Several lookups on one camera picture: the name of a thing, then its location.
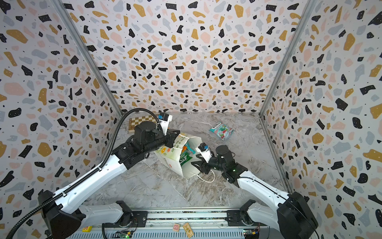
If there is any pink letter block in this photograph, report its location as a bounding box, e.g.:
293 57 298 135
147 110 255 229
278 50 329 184
173 224 181 232

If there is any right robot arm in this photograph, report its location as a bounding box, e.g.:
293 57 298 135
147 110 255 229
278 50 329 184
192 143 319 239

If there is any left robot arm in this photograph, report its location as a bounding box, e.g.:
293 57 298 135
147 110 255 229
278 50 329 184
38 121 180 239

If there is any teal Fox's candy bag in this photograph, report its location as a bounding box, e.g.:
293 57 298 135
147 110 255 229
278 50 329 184
183 142 196 154
210 121 234 140

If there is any wooden chessboard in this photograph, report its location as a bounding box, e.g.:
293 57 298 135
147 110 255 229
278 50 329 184
128 115 156 133

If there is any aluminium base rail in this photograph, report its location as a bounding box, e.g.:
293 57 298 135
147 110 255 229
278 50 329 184
70 208 284 239

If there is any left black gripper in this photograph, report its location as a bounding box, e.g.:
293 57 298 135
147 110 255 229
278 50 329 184
144 128 181 155

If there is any tan wooden card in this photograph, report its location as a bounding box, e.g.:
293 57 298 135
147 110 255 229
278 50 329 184
183 223 194 239

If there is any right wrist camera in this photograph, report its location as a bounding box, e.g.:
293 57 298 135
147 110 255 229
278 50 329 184
196 142 212 163

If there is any yellow letter block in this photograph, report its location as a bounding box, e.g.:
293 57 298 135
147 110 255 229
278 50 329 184
82 226 92 233

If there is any black corrugated cable hose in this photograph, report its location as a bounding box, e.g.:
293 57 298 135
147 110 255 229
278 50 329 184
5 108 160 239

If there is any white paper bag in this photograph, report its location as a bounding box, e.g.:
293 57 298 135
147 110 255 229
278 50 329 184
155 133 203 179

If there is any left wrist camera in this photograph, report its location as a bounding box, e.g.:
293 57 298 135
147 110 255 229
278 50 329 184
158 112 173 135

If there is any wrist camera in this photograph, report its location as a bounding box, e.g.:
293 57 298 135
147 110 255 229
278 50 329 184
196 142 212 163
158 112 173 135

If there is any green Fox's candy bag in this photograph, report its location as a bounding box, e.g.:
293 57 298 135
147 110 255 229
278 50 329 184
179 152 193 166

